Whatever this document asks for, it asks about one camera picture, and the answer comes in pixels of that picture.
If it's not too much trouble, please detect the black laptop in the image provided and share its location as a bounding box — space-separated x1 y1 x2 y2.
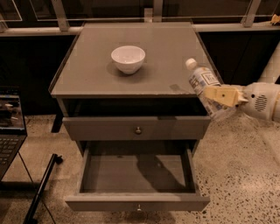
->
0 86 27 180

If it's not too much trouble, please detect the metal window railing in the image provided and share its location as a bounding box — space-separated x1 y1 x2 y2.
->
0 0 280 36

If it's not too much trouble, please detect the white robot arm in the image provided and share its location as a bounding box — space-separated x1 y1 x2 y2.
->
203 44 280 123

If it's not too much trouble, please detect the grey drawer cabinet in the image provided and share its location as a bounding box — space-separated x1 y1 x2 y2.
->
48 20 228 156

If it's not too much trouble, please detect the white ceramic bowl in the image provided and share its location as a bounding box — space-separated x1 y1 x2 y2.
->
111 45 146 74

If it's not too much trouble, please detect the round top drawer knob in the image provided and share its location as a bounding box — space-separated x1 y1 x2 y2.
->
135 127 142 135

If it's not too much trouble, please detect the black laptop stand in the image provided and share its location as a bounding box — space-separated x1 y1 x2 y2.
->
18 153 63 224

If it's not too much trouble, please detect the round drawer knob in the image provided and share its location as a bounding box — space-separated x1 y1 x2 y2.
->
136 204 143 212
135 127 142 135

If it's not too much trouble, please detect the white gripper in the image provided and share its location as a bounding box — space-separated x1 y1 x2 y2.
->
204 82 277 121

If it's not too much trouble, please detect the clear plastic water bottle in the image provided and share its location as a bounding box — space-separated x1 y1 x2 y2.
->
185 58 235 121

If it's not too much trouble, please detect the grey top drawer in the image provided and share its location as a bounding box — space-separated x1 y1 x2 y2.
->
63 116 210 141

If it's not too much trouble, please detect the round middle drawer knob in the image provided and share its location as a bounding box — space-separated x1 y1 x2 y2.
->
136 204 143 212

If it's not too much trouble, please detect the open grey middle drawer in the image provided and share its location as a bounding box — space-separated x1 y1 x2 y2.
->
66 140 210 212

